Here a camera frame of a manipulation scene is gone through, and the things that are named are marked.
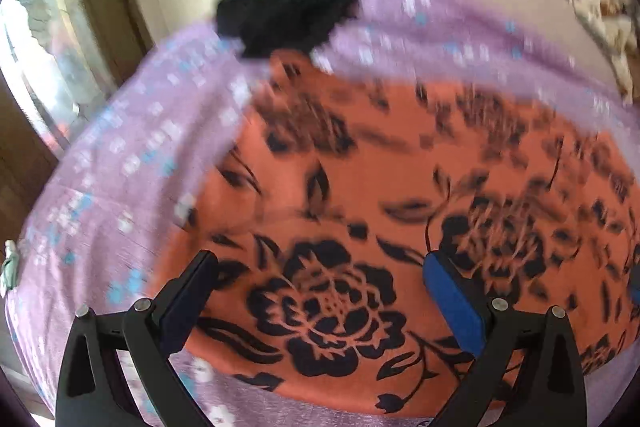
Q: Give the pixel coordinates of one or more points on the wooden stained glass door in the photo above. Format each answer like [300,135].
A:
[50,57]

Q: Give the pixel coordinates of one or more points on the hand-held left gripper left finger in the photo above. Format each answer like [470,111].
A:
[187,302]

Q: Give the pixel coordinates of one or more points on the purple floral bedsheet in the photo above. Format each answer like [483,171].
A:
[150,132]

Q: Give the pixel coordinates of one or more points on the orange black floral shirt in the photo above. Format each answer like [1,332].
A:
[350,187]

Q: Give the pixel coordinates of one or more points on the cream brown floral cloth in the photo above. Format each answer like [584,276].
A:
[610,17]

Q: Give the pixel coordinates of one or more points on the black garment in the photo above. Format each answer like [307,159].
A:
[295,7]

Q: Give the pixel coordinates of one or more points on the small white green object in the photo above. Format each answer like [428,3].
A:
[10,267]

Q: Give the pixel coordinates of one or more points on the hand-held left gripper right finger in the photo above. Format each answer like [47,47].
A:
[452,302]

